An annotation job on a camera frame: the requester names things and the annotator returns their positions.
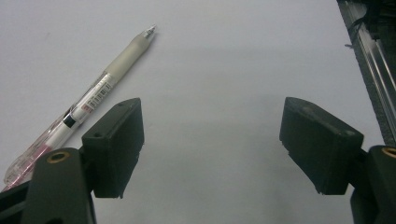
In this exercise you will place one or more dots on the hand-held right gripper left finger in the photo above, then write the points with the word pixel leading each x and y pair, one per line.
pixel 115 149

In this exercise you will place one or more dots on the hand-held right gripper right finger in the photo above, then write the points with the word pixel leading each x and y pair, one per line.
pixel 320 146

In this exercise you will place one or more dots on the clear pink pen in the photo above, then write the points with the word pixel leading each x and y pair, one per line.
pixel 124 62

